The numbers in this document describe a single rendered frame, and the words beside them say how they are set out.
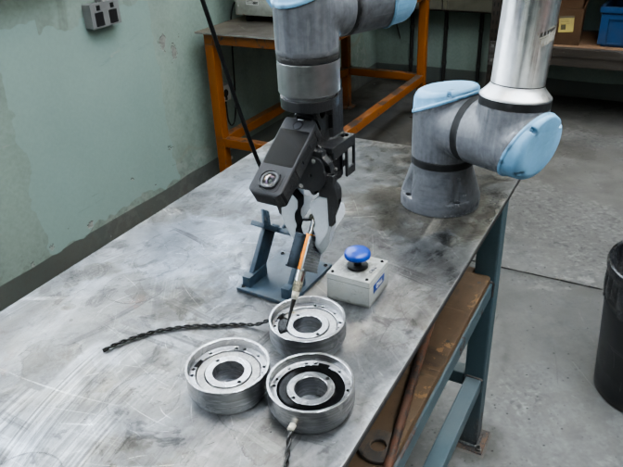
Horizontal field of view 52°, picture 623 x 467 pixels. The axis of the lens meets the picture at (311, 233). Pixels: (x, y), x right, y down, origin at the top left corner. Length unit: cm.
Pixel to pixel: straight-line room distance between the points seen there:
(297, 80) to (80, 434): 48
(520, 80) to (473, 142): 12
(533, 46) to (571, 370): 131
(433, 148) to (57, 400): 73
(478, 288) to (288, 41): 88
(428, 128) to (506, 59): 19
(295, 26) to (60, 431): 54
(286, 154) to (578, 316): 178
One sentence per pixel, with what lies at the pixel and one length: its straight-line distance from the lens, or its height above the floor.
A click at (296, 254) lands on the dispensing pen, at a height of 93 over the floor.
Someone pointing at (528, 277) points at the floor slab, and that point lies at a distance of 258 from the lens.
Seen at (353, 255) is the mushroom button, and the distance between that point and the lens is 94.
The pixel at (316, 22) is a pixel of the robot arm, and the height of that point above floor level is 122.
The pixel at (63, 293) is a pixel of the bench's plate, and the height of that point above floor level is 80.
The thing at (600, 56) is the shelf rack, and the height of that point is 42.
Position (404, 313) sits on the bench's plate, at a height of 80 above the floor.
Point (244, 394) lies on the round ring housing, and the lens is 78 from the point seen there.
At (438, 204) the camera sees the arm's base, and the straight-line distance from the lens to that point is 120.
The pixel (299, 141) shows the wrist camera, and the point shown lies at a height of 109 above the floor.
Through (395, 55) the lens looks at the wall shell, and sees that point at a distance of 502.
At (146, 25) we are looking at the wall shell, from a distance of 292.
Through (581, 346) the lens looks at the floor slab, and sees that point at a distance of 228.
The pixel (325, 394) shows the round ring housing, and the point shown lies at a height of 83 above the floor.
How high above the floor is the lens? 136
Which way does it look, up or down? 29 degrees down
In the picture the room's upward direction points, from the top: 3 degrees counter-clockwise
